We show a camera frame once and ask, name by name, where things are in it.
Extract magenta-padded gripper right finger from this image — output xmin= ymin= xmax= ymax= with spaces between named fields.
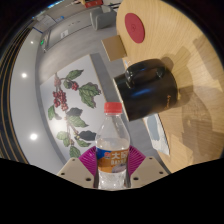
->
xmin=126 ymin=144 xmax=169 ymax=189

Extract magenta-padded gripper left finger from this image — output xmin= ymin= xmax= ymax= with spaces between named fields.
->
xmin=57 ymin=145 xmax=99 ymax=189

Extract clear red-capped water bottle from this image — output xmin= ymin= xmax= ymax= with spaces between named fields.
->
xmin=94 ymin=101 xmax=132 ymax=190

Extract round ceiling lights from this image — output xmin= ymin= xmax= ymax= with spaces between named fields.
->
xmin=19 ymin=39 xmax=39 ymax=142

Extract dark glazed mug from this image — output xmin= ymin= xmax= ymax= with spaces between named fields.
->
xmin=113 ymin=58 xmax=179 ymax=122

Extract small brown cardboard box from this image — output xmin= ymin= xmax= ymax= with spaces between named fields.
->
xmin=101 ymin=34 xmax=128 ymax=62

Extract grey door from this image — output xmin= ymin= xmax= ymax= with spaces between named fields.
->
xmin=43 ymin=13 xmax=93 ymax=51

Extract flat round red coaster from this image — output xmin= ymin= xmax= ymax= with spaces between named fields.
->
xmin=124 ymin=12 xmax=146 ymax=45

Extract red bin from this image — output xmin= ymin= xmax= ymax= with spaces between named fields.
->
xmin=84 ymin=1 xmax=101 ymax=8

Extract coffee plant wall mural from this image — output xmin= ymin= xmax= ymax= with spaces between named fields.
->
xmin=39 ymin=54 xmax=113 ymax=166

